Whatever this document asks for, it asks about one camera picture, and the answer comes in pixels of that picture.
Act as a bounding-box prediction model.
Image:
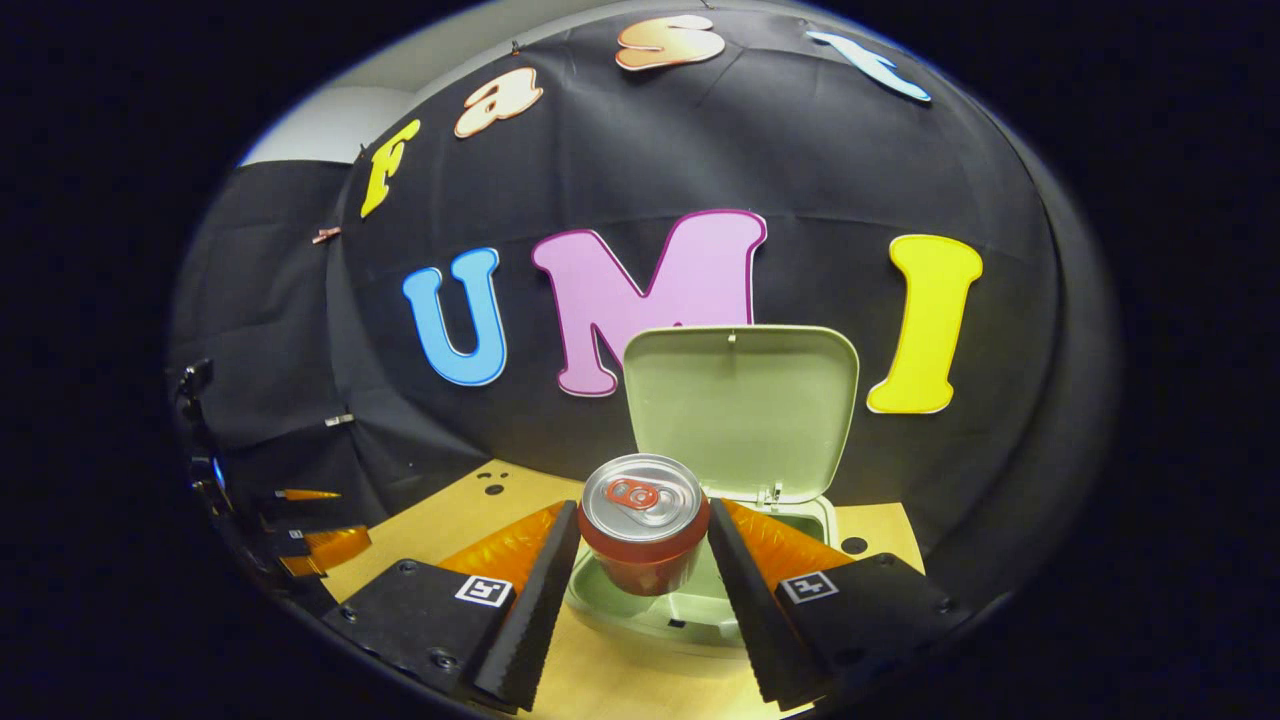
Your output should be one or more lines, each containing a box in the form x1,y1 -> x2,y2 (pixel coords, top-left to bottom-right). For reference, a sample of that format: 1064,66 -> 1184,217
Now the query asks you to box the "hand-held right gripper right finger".
706,497 -> 961,713

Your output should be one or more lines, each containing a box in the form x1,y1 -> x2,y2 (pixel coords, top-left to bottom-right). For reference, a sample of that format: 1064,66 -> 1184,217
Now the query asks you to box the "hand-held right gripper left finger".
320,500 -> 583,715

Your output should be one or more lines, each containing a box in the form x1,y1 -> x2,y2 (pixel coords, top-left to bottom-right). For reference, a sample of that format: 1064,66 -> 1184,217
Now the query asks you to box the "red pop can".
578,453 -> 712,598

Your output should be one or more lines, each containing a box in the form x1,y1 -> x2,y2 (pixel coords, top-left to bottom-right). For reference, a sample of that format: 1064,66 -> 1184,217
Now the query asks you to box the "pale green desktop garbage bin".
563,324 -> 861,649

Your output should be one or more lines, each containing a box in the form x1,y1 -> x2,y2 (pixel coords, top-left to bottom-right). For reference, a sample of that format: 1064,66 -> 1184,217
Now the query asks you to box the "wooden desktop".
320,458 -> 926,720

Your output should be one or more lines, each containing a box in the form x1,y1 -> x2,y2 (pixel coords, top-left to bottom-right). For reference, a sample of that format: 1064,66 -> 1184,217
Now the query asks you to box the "black backdrop cloth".
168,10 -> 1121,601

